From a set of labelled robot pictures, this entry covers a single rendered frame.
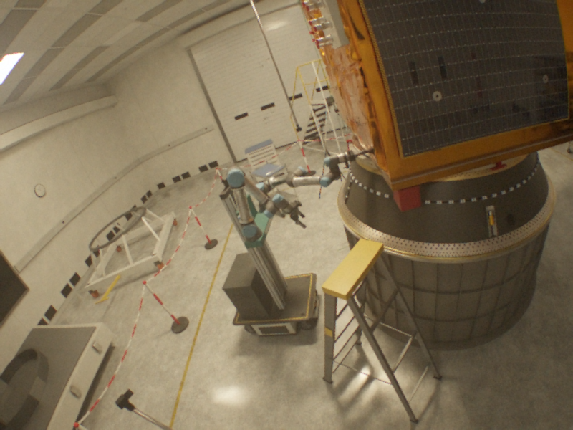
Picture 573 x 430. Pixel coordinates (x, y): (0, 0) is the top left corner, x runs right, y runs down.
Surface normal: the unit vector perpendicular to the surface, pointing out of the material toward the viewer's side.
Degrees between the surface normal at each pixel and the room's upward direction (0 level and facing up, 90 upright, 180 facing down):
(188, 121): 90
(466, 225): 62
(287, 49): 90
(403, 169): 97
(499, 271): 90
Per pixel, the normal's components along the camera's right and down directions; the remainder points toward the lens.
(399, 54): -0.05, 0.51
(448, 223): -0.54, 0.12
